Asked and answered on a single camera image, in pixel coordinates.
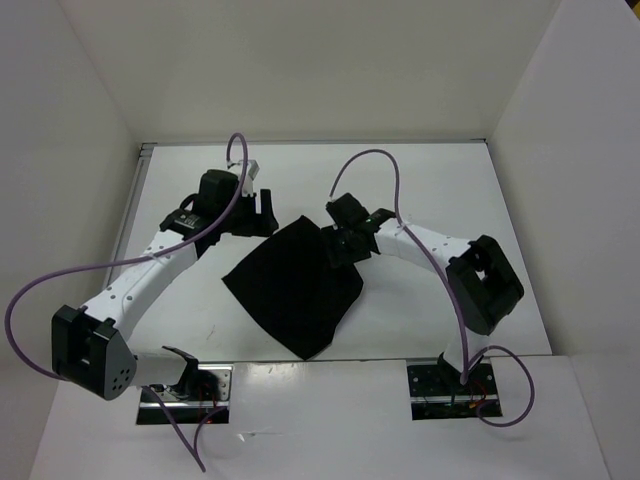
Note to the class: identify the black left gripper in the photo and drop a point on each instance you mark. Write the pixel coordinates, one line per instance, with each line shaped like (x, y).
(259, 224)

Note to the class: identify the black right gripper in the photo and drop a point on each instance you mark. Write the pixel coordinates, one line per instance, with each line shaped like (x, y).
(335, 254)

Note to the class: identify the black skirt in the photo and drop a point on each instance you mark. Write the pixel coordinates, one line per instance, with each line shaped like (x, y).
(289, 289)

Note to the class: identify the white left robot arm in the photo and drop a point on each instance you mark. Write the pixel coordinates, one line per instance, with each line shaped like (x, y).
(89, 343)

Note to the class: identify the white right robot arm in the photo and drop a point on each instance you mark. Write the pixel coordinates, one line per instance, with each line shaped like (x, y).
(476, 274)

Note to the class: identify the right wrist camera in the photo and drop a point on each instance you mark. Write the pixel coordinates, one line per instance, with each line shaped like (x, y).
(346, 211)

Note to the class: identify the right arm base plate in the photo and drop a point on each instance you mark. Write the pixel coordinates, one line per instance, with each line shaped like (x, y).
(431, 398)

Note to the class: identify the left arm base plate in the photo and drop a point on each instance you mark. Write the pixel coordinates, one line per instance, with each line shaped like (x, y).
(205, 400)

